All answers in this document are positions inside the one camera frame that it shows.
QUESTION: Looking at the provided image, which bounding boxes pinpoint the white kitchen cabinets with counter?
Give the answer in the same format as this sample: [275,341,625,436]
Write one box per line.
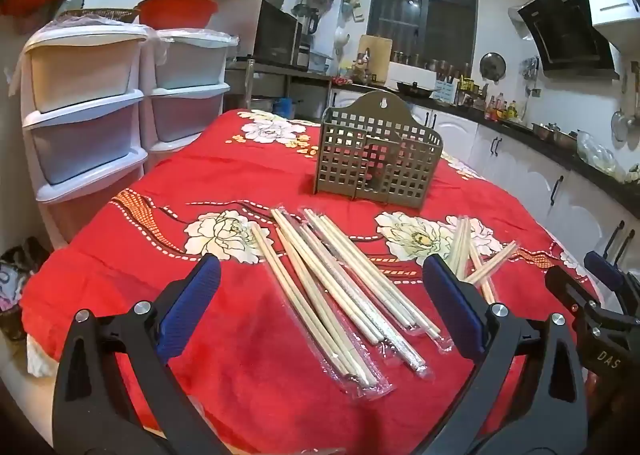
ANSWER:
[325,84,640,291]

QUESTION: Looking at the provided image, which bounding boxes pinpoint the black range hood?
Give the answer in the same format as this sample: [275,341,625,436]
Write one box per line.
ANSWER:
[509,0,622,82]

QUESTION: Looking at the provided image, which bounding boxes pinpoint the hanging steel pot lid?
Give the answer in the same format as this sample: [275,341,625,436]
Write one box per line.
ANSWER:
[480,52,507,84]

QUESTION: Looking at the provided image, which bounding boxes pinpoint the woven basket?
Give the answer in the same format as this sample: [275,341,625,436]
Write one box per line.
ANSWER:
[60,8,141,25]

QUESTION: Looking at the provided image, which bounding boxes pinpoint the black blender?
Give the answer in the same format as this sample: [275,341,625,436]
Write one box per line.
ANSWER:
[301,8,322,37]

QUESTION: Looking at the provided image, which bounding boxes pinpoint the microwave oven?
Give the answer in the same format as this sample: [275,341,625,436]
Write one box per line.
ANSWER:
[210,0,304,72]

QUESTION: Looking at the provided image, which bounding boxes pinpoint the metal shelf rack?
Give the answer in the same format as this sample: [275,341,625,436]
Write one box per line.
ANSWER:
[225,60,332,122]

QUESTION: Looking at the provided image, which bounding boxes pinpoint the row of spice jars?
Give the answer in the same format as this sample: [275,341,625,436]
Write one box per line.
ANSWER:
[392,52,472,80]

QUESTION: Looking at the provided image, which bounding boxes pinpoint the bunch of chopsticks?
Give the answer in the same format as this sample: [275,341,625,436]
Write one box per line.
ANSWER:
[249,206,442,395]

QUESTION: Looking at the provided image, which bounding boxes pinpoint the steel pots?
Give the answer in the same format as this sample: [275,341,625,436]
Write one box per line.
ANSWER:
[531,122,579,149]

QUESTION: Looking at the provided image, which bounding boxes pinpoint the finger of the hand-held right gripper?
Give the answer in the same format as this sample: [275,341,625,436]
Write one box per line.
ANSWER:
[545,264,614,332]
[584,251,640,308]

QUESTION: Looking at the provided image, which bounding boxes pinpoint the clear plastic bag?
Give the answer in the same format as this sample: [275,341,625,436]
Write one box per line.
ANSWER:
[576,132,620,172]

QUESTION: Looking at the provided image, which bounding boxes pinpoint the black wok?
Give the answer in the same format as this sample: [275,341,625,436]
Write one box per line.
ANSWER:
[395,80,437,99]

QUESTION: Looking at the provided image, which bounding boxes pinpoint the white box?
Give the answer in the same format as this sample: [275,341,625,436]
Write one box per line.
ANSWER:
[387,62,442,91]

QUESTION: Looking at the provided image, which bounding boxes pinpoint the dark window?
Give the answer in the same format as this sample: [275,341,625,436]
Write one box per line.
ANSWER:
[367,0,478,82]

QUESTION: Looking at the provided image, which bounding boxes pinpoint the row of condiment bottles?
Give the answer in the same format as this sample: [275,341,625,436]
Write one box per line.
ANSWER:
[484,95,522,124]

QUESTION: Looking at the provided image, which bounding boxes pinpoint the hanging steel ladle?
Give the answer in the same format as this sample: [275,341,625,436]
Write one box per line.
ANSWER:
[627,62,640,133]

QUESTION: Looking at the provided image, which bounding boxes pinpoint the grey lattice utensil holder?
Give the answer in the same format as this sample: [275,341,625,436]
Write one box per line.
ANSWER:
[312,90,443,211]

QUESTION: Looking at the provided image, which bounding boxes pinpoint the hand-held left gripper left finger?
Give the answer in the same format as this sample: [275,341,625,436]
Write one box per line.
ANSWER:
[51,254,222,455]

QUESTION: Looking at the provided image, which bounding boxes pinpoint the red floral blanket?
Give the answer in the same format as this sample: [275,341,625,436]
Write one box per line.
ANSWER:
[20,108,601,455]

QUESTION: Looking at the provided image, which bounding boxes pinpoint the red plastic basin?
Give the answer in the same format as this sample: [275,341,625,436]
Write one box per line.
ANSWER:
[136,0,220,31]

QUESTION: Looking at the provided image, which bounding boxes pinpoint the white plastic drawer unit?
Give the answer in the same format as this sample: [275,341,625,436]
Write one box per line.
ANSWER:
[20,18,151,248]
[141,28,241,167]

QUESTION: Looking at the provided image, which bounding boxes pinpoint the wooden cutting board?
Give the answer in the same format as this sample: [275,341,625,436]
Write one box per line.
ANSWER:
[357,34,394,86]

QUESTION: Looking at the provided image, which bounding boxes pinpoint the pile of shoes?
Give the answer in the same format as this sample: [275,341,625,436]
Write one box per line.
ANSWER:
[0,235,52,342]

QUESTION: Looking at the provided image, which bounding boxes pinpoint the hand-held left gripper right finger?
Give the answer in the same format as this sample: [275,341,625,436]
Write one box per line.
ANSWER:
[422,254,588,455]

